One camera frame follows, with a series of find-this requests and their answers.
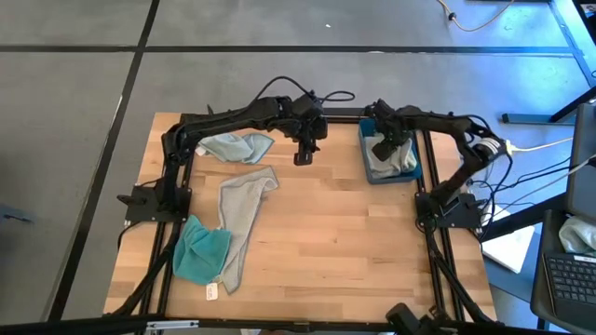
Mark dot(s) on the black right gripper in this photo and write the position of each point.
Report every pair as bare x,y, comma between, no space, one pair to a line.
391,123

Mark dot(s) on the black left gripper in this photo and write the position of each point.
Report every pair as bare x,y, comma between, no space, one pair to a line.
308,118

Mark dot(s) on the grey waffle microfiber towel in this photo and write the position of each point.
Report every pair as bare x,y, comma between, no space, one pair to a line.
396,163
239,218

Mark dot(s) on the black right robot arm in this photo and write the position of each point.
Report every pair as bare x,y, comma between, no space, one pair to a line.
442,123

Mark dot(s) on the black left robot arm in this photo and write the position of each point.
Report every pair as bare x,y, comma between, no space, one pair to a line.
223,118

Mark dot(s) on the pale blue microfiber towel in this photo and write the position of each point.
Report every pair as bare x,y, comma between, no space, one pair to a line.
233,146

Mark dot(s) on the teal microfiber towel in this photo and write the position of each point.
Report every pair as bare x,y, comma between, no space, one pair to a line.
200,253

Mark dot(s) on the blue plastic bin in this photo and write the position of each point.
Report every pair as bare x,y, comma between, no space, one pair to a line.
396,179

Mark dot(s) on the blue metal floor bar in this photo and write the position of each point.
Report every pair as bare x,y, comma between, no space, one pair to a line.
535,118

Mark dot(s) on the white paper tag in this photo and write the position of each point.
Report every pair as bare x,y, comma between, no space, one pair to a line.
212,291

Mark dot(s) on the grey monitor back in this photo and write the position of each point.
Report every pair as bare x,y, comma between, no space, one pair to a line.
582,177

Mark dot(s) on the pale green cloth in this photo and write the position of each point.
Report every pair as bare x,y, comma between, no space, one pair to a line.
579,235

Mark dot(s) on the black laptop keyboard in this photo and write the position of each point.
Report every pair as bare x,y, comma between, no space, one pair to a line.
572,279

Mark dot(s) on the grey chair leg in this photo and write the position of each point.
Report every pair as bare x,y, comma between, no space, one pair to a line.
14,215

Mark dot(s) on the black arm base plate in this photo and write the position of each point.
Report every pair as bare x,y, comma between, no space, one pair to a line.
139,211
465,216

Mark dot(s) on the black aluminium table frame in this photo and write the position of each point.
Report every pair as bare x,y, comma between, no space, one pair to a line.
256,324

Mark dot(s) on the silver aluminium bracket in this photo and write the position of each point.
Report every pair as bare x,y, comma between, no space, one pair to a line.
172,325

